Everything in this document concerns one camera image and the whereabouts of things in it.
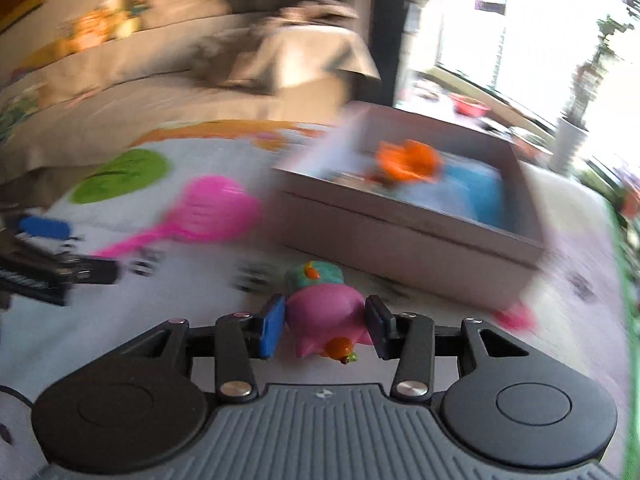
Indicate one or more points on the pink pig toy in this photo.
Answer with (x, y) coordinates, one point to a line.
(325, 310)

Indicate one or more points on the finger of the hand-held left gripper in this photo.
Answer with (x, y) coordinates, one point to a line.
(90, 271)
(45, 226)

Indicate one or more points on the orange tiger toy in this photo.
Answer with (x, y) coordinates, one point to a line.
(405, 160)

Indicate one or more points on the desktop with printed ruler mat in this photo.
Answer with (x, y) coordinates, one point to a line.
(200, 300)

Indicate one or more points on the blue wipes packet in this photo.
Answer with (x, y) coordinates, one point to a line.
(470, 190)

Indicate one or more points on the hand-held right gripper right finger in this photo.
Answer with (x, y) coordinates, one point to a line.
(376, 327)

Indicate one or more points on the pink plastic toy sieve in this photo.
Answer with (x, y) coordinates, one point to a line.
(210, 210)

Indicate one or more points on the white cardboard box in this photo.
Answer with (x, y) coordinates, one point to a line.
(400, 240)

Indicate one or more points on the pink plastic basin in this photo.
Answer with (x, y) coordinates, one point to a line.
(470, 105)

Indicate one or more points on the small pink toy piece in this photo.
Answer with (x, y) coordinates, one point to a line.
(515, 317)

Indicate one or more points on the crumpled beige blanket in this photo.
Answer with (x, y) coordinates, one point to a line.
(235, 60)

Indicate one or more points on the beige covered sofa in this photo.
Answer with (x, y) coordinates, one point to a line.
(125, 105)

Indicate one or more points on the green potted plant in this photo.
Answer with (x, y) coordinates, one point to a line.
(592, 75)

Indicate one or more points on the white plant pot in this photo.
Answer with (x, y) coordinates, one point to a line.
(570, 145)

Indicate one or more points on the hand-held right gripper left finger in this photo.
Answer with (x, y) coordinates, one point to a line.
(272, 327)

